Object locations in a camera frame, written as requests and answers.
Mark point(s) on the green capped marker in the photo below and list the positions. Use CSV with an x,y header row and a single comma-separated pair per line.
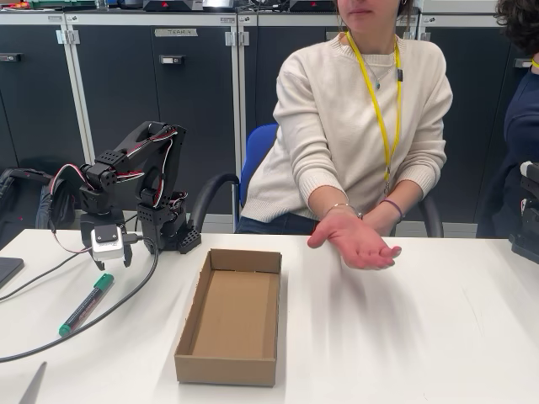
x,y
86,305

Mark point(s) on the person's left forearm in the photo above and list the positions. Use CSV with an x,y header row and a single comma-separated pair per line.
x,y
408,191

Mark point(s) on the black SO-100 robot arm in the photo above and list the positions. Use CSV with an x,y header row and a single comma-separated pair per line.
x,y
147,139

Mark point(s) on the person's right forearm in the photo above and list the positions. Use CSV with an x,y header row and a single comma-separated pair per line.
x,y
326,198

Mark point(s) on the person in cream sweater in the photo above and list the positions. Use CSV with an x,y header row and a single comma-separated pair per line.
x,y
337,105

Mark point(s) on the person in navy top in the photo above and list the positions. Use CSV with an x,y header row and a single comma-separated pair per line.
x,y
522,126

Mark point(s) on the person's right hand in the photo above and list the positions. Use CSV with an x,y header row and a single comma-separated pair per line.
x,y
358,244

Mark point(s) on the person's left hand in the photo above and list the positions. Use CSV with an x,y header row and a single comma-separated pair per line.
x,y
383,223

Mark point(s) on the black backpack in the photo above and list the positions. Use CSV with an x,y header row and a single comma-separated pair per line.
x,y
21,198

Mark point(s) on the dark laptop corner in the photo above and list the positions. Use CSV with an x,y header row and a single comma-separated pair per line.
x,y
8,269

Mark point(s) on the open brown cardboard box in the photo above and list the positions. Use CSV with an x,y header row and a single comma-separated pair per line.
x,y
231,320

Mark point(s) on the grey metal edge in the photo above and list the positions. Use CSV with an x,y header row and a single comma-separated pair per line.
x,y
33,387

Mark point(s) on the blue office chair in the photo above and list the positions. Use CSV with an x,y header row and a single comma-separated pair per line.
x,y
257,147

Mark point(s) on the grey tape team label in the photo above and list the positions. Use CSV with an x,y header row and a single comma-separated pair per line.
x,y
176,32

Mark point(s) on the clear drinking glass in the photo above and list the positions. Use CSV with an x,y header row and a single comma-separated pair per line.
x,y
103,3

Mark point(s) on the green flat case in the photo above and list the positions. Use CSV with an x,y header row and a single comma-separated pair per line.
x,y
63,3

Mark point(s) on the silver grey device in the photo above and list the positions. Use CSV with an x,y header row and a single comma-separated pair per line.
x,y
219,3

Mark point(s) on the purple wrist band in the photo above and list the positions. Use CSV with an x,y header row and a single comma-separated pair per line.
x,y
398,210

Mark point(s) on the black device with white part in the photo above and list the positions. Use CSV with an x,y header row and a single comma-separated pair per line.
x,y
528,235

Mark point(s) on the white gripper camera box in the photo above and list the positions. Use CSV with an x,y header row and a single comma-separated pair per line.
x,y
105,248

